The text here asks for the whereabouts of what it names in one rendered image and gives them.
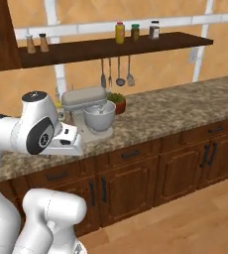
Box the brown jar with green lid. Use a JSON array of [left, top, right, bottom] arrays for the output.
[[130, 23, 141, 43]]

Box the dark wooden wall shelf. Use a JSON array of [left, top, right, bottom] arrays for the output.
[[17, 31, 215, 69]]

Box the dark wooden wall cupboard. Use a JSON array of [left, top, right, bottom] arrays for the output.
[[0, 0, 23, 73]]

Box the hanging metal spatula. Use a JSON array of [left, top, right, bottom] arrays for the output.
[[126, 55, 136, 87]]

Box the brown wooden drawer front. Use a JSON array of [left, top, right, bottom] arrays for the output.
[[184, 116, 228, 145], [26, 160, 85, 191], [106, 140, 161, 169]]

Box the white wall socket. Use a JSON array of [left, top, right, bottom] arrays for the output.
[[187, 47, 199, 65]]

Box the black drawer handle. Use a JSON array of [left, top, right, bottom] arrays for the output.
[[46, 170, 69, 182], [207, 126, 225, 135], [121, 149, 141, 160]]

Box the brown wooden cupboard door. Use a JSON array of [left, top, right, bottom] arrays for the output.
[[97, 157, 161, 228], [154, 142, 210, 207], [199, 132, 228, 191], [52, 178, 102, 238]]

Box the black cupboard door handle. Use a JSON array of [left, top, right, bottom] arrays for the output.
[[208, 142, 219, 167], [100, 176, 108, 204], [199, 144, 211, 169], [88, 180, 97, 208]]

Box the pepper shaker with dark cap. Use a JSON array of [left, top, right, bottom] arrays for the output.
[[38, 32, 51, 54]]

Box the green plant in red pot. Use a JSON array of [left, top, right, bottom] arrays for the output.
[[106, 91, 128, 116]]

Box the salt shaker with white cap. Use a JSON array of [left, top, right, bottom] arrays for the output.
[[25, 34, 37, 55]]

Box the yellow bottle with red cap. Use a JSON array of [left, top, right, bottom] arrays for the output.
[[115, 21, 126, 46]]

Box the hanging metal ladle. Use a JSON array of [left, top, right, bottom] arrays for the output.
[[115, 56, 126, 87]]

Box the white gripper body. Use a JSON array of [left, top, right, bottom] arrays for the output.
[[40, 133, 84, 158]]

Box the grey jar with black lid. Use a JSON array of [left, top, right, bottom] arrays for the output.
[[149, 20, 161, 41]]

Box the grey stand mixer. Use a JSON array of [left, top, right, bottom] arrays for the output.
[[60, 85, 117, 144]]

